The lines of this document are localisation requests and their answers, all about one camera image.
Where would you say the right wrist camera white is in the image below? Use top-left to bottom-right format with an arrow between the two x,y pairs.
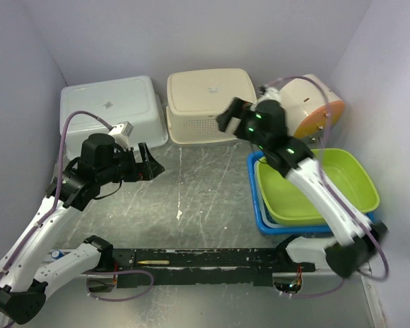
258,85 -> 282,103

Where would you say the cream cylindrical bucket orange rim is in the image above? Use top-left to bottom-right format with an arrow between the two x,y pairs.
279,74 -> 345,139

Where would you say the white translucent plastic bin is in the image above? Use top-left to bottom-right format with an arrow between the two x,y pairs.
59,76 -> 168,150

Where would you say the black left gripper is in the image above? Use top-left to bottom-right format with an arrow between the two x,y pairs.
98,141 -> 165,185

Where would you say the blue plastic tub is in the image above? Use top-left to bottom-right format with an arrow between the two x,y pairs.
247,148 -> 380,235

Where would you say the aluminium rail frame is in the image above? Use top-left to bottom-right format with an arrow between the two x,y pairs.
0,248 -> 387,328

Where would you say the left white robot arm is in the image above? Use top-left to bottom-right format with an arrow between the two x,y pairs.
0,133 -> 165,325

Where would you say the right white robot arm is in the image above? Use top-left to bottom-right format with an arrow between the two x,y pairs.
216,98 -> 390,281

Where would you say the blue capacitor cylinder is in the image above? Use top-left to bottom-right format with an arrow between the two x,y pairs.
51,249 -> 64,260

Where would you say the green plastic tub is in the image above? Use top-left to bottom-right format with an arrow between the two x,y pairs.
254,148 -> 380,226

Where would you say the brass pencil-like rod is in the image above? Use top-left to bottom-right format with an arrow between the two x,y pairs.
137,260 -> 170,266

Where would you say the cream perforated basket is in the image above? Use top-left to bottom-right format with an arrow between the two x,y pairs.
166,68 -> 256,146

